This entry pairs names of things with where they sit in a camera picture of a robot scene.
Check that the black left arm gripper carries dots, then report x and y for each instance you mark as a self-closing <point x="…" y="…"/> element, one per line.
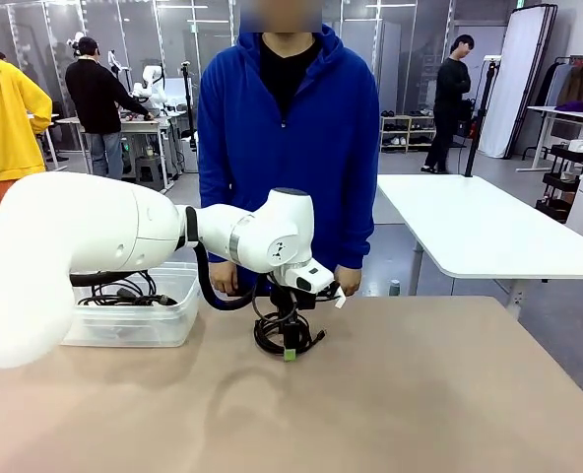
<point x="289" y="303"/>

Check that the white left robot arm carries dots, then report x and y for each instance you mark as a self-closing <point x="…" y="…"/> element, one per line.
<point x="75" y="236"/>

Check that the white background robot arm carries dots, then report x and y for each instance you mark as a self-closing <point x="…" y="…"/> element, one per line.
<point x="151" y="79"/>

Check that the person's left forearm blue sleeve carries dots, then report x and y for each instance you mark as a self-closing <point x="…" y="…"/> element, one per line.
<point x="358" y="231"/>

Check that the person's right forearm blue sleeve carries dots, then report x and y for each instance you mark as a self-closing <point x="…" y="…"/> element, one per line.
<point x="213" y="192"/>

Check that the person's left hand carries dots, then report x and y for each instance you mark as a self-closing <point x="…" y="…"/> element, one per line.
<point x="348" y="281"/>

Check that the person's right hand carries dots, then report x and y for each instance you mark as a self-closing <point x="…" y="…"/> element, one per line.
<point x="224" y="278"/>

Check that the small gray cup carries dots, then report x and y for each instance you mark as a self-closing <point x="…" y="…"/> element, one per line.
<point x="395" y="288"/>

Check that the clear plastic storage bin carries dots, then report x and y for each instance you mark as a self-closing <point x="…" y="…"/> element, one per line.
<point x="139" y="330"/>

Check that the person in blue hoodie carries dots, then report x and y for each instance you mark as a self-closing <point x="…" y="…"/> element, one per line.
<point x="296" y="148"/>

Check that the gray plastic stool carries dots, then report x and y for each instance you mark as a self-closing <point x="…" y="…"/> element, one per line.
<point x="149" y="170"/>

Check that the large white table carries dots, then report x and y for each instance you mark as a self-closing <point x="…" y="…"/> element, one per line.
<point x="493" y="226"/>

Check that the wooden shoe rack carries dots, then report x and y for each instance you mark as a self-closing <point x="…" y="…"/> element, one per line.
<point x="408" y="118"/>

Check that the white workbench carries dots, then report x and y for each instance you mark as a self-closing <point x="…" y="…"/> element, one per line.
<point x="139" y="125"/>

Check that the person in dark sweater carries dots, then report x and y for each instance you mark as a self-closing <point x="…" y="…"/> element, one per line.
<point x="449" y="88"/>

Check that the person black jacket and cap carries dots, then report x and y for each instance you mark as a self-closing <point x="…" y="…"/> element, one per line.
<point x="99" y="98"/>

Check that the black tripod stand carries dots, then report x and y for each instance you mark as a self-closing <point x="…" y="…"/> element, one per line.
<point x="490" y="74"/>

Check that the black utility cart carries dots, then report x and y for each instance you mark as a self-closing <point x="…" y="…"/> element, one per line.
<point x="567" y="155"/>

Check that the white folding partition screen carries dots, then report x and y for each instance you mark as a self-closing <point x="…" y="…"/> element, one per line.
<point x="518" y="74"/>

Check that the person in yellow hoodie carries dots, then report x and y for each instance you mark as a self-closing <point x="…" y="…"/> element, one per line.
<point x="6" y="123"/>

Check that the purple cloth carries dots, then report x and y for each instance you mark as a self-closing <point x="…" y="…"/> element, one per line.
<point x="569" y="106"/>

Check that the clothes rack with garments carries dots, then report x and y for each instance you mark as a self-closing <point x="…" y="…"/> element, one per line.
<point x="582" y="84"/>

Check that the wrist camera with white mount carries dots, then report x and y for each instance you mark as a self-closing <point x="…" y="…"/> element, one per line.
<point x="339" y="299"/>

